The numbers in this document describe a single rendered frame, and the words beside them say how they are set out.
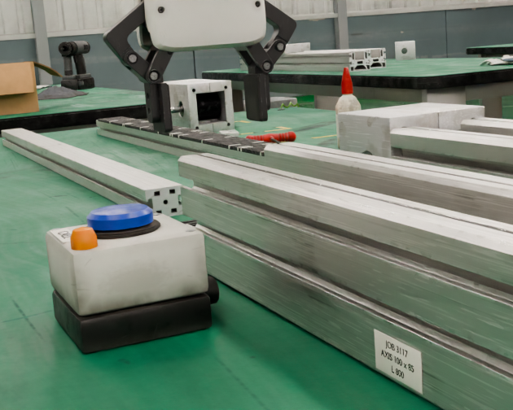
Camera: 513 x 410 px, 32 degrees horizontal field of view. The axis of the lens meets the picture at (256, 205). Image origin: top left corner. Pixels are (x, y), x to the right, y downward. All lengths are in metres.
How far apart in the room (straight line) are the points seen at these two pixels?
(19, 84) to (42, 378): 2.30
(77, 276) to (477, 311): 0.23
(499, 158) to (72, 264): 0.31
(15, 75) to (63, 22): 9.04
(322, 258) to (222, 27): 0.30
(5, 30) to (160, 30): 10.96
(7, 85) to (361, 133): 2.04
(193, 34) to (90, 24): 11.12
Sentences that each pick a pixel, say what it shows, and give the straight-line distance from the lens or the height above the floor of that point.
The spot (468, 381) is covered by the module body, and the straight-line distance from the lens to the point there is 0.39.
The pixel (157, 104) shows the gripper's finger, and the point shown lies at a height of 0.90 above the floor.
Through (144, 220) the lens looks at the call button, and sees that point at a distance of 0.54.
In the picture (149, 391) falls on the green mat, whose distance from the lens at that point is 0.46.
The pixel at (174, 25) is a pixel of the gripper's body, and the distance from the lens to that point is 0.72.
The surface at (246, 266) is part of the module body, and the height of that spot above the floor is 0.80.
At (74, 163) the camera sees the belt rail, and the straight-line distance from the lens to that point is 1.19.
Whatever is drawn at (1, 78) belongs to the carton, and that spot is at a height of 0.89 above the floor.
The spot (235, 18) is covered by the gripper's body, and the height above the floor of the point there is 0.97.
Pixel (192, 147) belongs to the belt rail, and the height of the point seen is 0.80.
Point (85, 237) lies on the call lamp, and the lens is 0.51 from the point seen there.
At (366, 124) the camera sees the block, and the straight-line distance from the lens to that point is 0.80.
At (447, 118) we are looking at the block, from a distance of 0.80.
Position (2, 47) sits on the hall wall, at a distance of 11.65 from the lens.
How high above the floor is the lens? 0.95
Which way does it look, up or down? 11 degrees down
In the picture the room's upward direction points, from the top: 4 degrees counter-clockwise
